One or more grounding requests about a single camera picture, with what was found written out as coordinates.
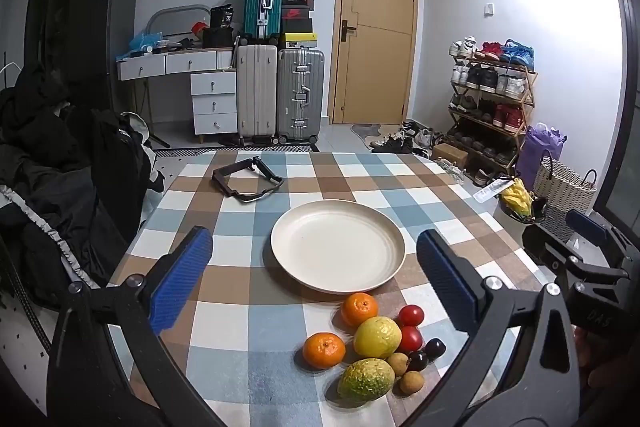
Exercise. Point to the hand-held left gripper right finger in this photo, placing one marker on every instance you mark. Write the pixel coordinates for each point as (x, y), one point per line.
(445, 274)

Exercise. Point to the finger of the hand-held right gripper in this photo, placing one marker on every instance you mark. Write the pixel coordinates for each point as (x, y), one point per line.
(587, 221)
(550, 247)

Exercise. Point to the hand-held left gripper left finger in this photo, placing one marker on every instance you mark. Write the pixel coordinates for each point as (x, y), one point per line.
(182, 277)

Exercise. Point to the red cherry tomato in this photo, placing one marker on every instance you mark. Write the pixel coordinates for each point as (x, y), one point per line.
(411, 338)
(411, 315)

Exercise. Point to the dark purple plum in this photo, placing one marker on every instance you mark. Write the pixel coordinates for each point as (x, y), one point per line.
(434, 349)
(418, 361)

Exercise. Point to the yellow lemon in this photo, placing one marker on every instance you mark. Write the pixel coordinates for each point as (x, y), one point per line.
(377, 336)

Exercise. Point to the orange mandarin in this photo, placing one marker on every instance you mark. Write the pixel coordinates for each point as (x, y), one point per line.
(360, 308)
(324, 349)

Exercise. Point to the cream round plate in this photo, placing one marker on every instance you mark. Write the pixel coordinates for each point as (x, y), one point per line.
(337, 247)

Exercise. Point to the green yellow citrus fruit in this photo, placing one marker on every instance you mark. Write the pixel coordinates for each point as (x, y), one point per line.
(363, 379)

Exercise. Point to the person's right hand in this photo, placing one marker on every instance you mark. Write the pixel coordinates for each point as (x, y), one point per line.
(607, 362)

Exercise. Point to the wicker basket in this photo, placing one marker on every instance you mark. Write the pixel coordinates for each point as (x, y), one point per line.
(562, 187)

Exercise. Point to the yellow bag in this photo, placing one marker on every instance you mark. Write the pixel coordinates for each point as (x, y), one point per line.
(517, 199)

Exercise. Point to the white paper slip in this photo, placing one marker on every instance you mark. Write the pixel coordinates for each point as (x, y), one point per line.
(492, 189)

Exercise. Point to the purple bag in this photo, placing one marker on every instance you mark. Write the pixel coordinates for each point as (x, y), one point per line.
(540, 147)

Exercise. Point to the dark glass door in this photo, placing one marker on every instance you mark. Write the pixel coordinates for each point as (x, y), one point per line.
(625, 107)

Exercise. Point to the small cardboard box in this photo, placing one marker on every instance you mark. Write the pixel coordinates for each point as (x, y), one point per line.
(450, 153)

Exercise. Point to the scattered dark shoes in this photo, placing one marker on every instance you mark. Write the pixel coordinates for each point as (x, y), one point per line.
(400, 139)

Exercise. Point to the grey door mat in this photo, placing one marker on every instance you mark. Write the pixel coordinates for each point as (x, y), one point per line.
(365, 132)

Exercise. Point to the wooden shoe rack with shoes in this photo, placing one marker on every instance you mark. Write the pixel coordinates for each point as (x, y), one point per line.
(492, 79)

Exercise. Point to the pile of black clothing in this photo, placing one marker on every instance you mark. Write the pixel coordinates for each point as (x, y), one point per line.
(45, 167)

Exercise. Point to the white desk with drawers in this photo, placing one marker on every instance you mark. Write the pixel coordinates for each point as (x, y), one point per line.
(200, 77)

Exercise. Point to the beige suitcase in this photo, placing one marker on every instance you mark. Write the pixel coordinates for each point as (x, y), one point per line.
(256, 89)

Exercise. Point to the silver suitcase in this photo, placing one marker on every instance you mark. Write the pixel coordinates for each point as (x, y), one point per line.
(300, 94)

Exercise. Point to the blue plastic bag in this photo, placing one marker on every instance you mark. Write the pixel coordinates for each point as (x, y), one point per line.
(145, 42)

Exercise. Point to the black storage box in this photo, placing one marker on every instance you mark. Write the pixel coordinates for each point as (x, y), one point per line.
(217, 38)

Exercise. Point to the dark refrigerator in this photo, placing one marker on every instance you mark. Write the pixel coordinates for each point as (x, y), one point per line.
(95, 42)

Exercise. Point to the wooden door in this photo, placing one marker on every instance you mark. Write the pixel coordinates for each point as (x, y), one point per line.
(375, 32)

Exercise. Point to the yellow black shoe box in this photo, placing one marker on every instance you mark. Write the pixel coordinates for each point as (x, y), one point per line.
(299, 41)

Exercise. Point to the black printed bag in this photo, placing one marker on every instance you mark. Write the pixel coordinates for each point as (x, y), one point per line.
(221, 16)

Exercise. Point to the plain black shoe box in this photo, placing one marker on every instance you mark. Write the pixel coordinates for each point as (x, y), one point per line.
(296, 26)

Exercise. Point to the teal suitcase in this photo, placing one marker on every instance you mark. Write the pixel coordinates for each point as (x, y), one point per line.
(263, 2)

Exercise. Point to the black shoe box red logo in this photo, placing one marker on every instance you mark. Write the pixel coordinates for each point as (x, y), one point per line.
(297, 13)

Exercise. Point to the black shoe box red label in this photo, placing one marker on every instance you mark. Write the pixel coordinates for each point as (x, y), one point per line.
(297, 1)

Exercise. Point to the black folding bracket frame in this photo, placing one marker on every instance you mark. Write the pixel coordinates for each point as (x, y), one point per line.
(235, 166)

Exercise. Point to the white wall switch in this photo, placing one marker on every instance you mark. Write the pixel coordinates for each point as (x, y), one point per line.
(489, 8)

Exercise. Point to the grey arched frame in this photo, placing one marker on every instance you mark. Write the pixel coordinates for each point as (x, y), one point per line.
(180, 8)

